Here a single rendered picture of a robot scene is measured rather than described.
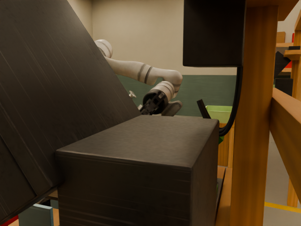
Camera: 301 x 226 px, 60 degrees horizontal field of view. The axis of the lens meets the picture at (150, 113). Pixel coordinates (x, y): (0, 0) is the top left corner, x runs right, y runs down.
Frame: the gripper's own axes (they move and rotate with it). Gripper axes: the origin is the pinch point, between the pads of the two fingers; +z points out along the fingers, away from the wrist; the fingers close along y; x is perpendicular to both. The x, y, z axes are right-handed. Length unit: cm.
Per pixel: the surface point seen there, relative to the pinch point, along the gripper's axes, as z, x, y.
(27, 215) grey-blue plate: 27.1, -4.4, -22.8
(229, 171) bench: -47, 48, -19
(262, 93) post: -10.7, 19.4, 24.4
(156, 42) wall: -732, -119, -237
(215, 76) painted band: -688, 85, -177
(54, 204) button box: 9.5, -1.9, -41.0
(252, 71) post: -12.2, 13.5, 26.6
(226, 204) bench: -15.0, 42.7, -12.4
